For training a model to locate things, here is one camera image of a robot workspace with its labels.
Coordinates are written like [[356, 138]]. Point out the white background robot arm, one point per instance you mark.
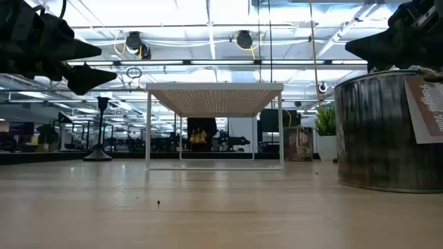
[[78, 138]]

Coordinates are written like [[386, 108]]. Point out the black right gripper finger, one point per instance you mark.
[[391, 45]]

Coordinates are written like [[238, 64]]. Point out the tall black candlestick holder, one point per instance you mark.
[[98, 154]]

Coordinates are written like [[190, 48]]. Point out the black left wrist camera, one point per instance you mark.
[[59, 27]]

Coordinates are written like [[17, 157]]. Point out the white perforated metal shelf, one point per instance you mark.
[[214, 86]]

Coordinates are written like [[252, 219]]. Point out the person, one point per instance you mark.
[[202, 124]]

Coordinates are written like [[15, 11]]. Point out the background computer monitor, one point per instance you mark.
[[21, 128]]

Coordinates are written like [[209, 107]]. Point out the small black ceiling dome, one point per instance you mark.
[[298, 103]]

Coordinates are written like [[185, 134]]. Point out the black background robot arm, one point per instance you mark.
[[239, 141]]

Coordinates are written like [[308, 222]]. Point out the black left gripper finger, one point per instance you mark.
[[88, 77], [74, 50]]

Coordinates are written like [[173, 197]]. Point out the small round ceiling reel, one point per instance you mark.
[[322, 87]]

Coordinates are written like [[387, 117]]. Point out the green plant in white pot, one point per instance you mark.
[[325, 148]]

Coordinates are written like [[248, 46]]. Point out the black background screen panel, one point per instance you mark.
[[277, 121]]

